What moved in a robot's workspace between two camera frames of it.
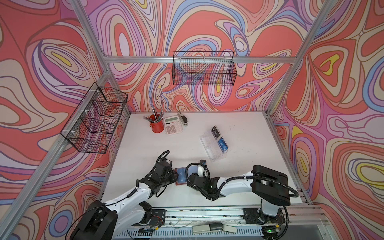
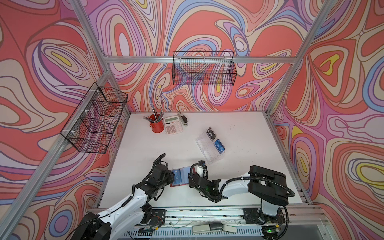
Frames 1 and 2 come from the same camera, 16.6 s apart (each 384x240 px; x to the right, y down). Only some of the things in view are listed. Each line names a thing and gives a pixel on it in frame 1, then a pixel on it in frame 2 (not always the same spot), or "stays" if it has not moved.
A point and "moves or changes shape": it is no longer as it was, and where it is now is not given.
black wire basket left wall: [92, 127] stays
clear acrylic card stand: [211, 147] moves or changes shape
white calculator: [172, 125] stays
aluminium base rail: [296, 217] stays
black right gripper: [208, 178] stays
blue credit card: [222, 145] moves or changes shape
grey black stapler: [183, 118] stays
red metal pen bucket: [157, 127] stays
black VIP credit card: [216, 132] moves or changes shape
